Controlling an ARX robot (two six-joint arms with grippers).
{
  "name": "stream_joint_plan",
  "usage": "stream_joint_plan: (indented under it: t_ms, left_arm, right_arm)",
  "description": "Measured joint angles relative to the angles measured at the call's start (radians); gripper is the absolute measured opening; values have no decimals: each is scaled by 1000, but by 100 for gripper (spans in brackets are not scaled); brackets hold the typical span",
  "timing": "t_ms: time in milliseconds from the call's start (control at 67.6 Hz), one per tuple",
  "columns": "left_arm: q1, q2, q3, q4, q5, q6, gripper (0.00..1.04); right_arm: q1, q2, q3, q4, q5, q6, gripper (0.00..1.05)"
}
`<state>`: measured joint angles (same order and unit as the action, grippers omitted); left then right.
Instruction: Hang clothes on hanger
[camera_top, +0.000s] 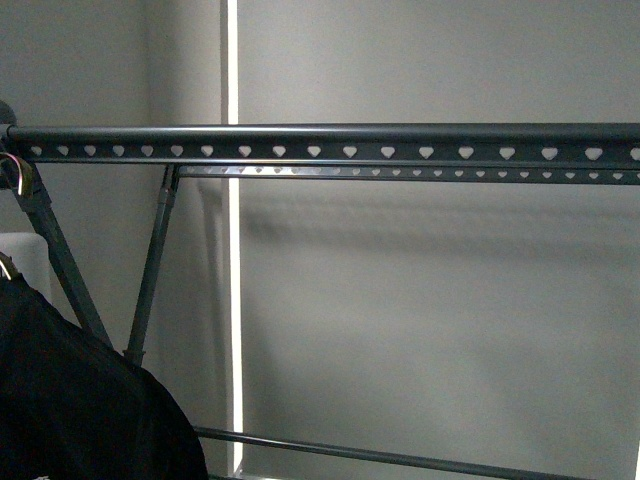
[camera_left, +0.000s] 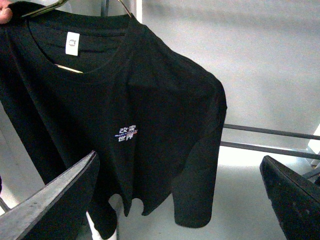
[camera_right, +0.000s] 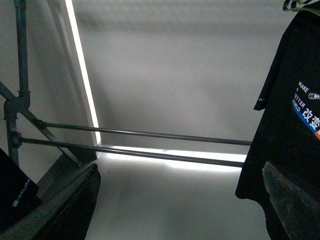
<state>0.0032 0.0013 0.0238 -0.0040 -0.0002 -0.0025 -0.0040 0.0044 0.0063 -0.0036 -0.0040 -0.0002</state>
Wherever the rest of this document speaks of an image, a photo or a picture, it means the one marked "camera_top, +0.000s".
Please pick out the black printed t-shirt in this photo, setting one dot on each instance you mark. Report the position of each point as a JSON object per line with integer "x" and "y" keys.
{"x": 73, "y": 408}

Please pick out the metal clothes hanger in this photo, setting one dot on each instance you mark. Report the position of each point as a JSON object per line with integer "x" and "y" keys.
{"x": 19, "y": 175}

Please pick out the grey metal clothes rack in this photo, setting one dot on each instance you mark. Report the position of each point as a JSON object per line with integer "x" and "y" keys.
{"x": 600, "y": 154}

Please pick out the white orange vacuum cleaner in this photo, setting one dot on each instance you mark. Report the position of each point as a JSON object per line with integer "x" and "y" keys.
{"x": 29, "y": 253}

